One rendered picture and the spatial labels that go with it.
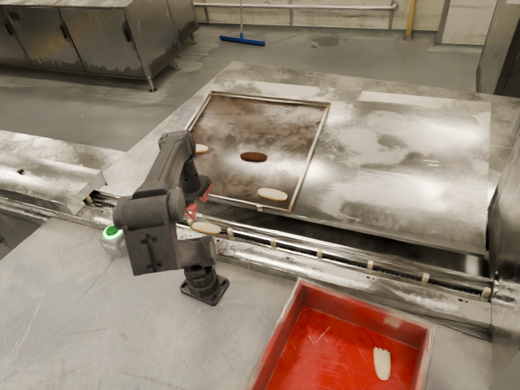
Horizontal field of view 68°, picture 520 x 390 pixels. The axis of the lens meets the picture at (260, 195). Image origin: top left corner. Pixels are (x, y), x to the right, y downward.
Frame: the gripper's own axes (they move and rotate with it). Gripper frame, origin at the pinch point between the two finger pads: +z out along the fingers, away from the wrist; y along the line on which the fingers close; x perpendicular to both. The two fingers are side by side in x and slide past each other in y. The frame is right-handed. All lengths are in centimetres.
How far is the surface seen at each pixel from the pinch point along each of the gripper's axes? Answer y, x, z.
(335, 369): 29, 49, 10
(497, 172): -52, 85, 11
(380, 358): 24, 58, 9
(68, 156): -22, -78, 12
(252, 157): -27.5, 6.7, 0.5
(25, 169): -2, -75, 2
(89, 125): -143, -210, 95
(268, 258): 6.5, 24.3, 6.9
